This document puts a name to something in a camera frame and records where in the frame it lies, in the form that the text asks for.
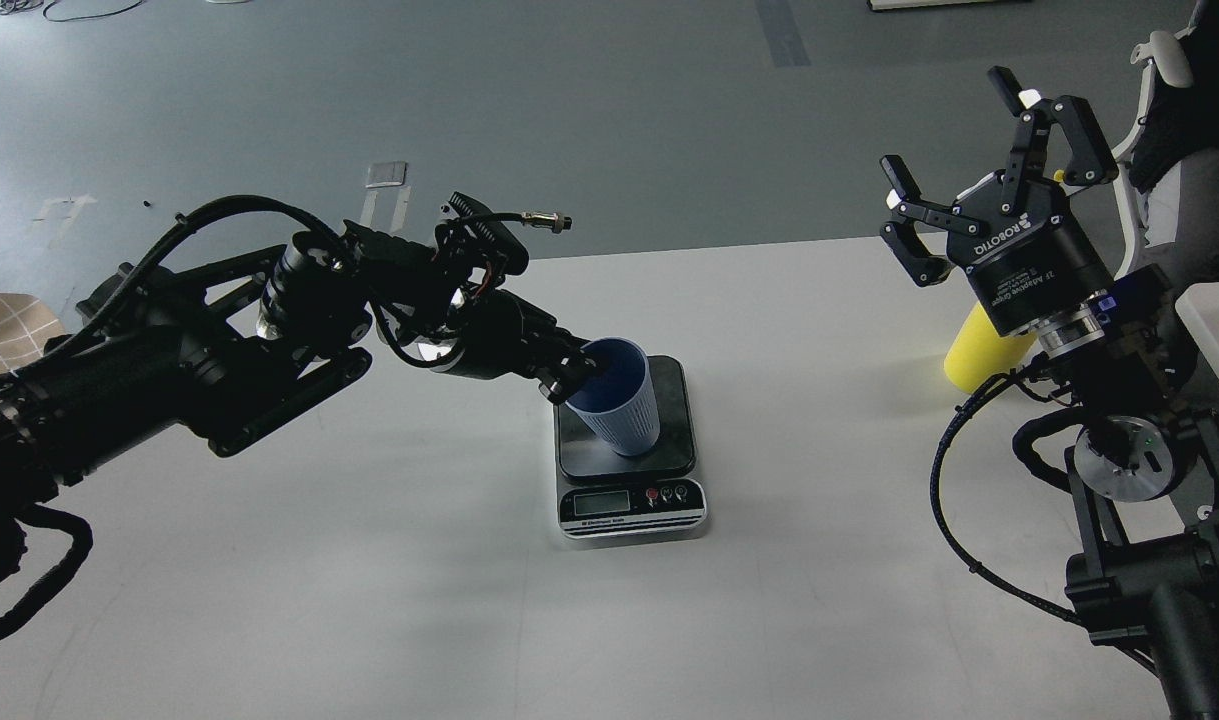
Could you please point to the seated person dark clothes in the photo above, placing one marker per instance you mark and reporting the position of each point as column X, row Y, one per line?
column 1176, row 164

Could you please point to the white office chair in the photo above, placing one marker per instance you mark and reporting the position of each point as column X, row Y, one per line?
column 1160, row 59

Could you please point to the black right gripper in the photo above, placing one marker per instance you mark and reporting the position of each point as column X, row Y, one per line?
column 1035, row 252

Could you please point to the blue ribbed plastic cup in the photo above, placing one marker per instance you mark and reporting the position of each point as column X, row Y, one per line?
column 618, row 402

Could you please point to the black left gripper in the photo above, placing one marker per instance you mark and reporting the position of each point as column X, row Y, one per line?
column 505, row 334

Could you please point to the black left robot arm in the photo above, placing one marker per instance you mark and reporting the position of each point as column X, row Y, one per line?
column 246, row 314

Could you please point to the beige checkered cloth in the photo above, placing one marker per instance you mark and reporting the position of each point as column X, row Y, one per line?
column 26, row 326

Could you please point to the black digital kitchen scale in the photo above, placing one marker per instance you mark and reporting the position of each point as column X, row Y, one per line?
column 603, row 499

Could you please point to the yellow squeeze seasoning bottle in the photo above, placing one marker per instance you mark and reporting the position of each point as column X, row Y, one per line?
column 979, row 352

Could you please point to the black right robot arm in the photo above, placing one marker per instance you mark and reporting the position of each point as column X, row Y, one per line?
column 1140, row 466

